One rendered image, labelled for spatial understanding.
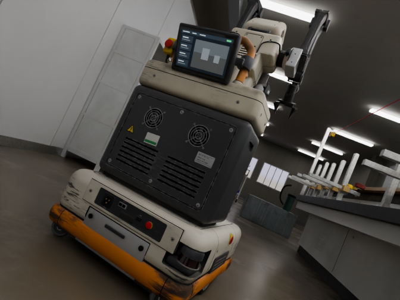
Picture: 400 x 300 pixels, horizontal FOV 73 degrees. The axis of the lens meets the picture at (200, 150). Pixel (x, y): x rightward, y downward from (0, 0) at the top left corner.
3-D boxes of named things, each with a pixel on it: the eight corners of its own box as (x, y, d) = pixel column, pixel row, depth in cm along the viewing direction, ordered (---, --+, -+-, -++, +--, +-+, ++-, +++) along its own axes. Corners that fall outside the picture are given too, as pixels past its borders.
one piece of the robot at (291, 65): (294, 66, 134) (303, 49, 137) (284, 64, 136) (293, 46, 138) (293, 78, 143) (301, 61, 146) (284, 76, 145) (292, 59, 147)
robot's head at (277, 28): (280, 28, 139) (288, 22, 149) (242, 21, 147) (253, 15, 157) (274, 56, 148) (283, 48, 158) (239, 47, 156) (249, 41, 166)
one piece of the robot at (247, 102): (191, 263, 89) (288, 38, 94) (78, 194, 110) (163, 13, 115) (218, 250, 120) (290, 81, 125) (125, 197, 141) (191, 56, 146)
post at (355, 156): (335, 203, 234) (355, 152, 237) (333, 202, 237) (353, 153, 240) (339, 205, 233) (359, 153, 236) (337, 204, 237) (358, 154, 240)
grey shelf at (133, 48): (59, 155, 281) (123, 24, 291) (102, 162, 370) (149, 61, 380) (96, 172, 274) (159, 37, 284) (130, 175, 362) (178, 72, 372)
